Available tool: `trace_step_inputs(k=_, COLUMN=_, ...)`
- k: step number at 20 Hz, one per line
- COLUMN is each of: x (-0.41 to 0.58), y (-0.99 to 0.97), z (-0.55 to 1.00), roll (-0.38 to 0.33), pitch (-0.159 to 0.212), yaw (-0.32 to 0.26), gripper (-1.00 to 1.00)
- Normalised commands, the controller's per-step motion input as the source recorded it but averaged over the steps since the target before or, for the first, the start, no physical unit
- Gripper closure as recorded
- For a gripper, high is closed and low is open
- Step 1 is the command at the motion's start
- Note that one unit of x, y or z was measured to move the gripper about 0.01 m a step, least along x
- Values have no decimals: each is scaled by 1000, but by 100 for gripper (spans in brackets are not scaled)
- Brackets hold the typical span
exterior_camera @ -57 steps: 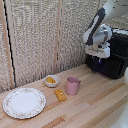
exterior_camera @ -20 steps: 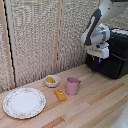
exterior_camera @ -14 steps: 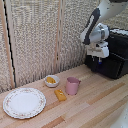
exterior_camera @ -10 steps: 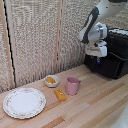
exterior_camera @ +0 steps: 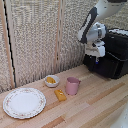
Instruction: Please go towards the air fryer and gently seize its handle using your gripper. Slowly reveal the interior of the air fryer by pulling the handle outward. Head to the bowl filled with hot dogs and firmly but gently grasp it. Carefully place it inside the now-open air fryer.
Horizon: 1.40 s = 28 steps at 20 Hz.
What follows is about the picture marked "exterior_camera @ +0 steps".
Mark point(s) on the yellow bread block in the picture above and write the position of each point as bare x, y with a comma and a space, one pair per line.
60, 95

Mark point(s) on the yellow food piece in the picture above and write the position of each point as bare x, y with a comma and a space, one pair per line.
51, 80

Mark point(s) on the small white bowl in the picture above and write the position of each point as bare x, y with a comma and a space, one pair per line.
48, 83

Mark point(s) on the pink mug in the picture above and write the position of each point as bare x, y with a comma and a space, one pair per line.
71, 86

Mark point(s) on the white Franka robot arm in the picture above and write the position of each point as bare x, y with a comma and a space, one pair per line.
93, 31

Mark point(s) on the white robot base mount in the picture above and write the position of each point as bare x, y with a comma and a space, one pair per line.
122, 118

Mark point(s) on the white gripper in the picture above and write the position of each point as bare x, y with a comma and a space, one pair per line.
95, 50

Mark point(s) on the white floral rim plate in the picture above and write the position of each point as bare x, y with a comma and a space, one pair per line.
24, 103

